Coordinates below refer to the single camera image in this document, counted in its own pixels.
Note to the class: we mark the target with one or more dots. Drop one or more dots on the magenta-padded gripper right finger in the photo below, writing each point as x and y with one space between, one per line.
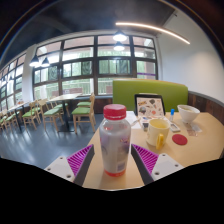
146 159

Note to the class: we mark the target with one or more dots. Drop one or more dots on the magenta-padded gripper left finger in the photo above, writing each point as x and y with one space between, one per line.
79 159

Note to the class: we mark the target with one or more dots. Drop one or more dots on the clear red-capped drink bottle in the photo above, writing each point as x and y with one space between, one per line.
115 140

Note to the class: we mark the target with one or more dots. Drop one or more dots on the pale yellow mug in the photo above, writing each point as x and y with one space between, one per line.
156 130

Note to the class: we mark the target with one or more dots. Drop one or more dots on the small black device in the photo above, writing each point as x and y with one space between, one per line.
145 126

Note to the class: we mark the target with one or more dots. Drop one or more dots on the flat round red coaster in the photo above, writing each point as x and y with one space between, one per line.
179 139

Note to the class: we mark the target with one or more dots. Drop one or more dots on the white paper sheet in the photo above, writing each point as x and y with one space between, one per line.
133 117

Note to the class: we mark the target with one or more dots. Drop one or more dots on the wooden chairs with green seats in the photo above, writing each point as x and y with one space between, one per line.
83 111

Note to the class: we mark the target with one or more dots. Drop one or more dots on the small blue-capped white bottle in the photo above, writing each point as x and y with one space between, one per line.
172 115

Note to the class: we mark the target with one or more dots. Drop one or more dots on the black tablet with stickers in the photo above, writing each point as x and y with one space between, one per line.
150 106

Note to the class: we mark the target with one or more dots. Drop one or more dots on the white ceramic bowl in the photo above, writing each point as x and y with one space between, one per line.
188 114

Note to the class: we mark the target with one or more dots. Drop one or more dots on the wooden dining table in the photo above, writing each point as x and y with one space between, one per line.
65 97

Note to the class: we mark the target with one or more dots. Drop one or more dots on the green upholstered bench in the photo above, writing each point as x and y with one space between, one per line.
150 87

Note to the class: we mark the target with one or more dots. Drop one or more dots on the hanging pendant lamps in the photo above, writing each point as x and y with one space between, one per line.
119 36

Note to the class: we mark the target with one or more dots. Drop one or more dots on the curved ceiling light strip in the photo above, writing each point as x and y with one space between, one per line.
156 28

